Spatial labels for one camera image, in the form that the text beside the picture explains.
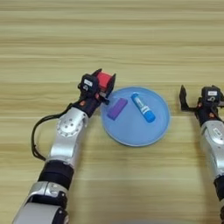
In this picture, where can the purple rectangular block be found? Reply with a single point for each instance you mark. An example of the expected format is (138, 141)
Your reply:
(117, 108)

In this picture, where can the left gripper small black box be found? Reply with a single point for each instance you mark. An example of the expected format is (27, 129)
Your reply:
(89, 83)

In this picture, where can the right gripper small black box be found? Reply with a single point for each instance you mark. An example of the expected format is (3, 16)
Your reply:
(210, 94)

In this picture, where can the gripper small black box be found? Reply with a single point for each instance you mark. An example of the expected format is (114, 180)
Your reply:
(210, 94)
(89, 83)

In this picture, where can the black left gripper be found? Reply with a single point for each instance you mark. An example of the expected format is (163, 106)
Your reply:
(90, 102)

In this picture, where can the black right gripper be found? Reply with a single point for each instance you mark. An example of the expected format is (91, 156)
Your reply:
(205, 110)

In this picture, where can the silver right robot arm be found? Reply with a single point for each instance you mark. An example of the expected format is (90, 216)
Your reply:
(214, 145)

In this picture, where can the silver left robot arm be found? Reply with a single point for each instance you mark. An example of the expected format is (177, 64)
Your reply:
(65, 137)

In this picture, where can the light blue round plate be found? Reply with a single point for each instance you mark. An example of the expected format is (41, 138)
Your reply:
(137, 131)

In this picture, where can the blue glue stick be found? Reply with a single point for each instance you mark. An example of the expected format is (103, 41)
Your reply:
(143, 108)

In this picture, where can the red cube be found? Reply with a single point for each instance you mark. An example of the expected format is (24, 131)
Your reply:
(103, 81)

